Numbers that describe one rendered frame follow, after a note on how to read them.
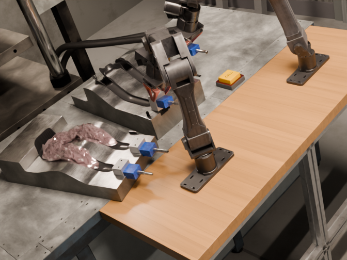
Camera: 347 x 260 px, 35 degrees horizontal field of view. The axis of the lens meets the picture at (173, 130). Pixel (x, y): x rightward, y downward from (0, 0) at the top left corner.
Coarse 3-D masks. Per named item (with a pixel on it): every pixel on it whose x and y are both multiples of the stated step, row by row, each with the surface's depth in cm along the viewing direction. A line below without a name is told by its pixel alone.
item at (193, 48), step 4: (188, 44) 210; (192, 44) 210; (196, 44) 209; (188, 48) 208; (192, 48) 207; (196, 48) 208; (192, 52) 207; (196, 52) 209; (200, 52) 206; (204, 52) 204; (180, 56) 213
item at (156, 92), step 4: (144, 84) 183; (148, 84) 182; (148, 88) 185; (152, 88) 182; (156, 88) 182; (148, 92) 186; (156, 92) 181; (152, 96) 187; (156, 96) 185; (152, 100) 188
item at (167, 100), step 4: (160, 92) 189; (164, 92) 190; (148, 96) 189; (160, 96) 189; (164, 96) 188; (168, 96) 187; (156, 100) 187; (160, 100) 186; (164, 100) 185; (168, 100) 186; (172, 100) 187; (152, 104) 190; (156, 104) 188; (160, 104) 187; (164, 104) 185; (168, 104) 186; (172, 104) 184; (176, 104) 183; (152, 108) 191; (156, 108) 189; (160, 108) 189
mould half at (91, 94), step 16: (128, 80) 210; (80, 96) 220; (96, 96) 206; (112, 96) 205; (144, 96) 202; (176, 96) 195; (96, 112) 215; (112, 112) 205; (128, 112) 196; (144, 112) 192; (176, 112) 195; (144, 128) 195; (160, 128) 192
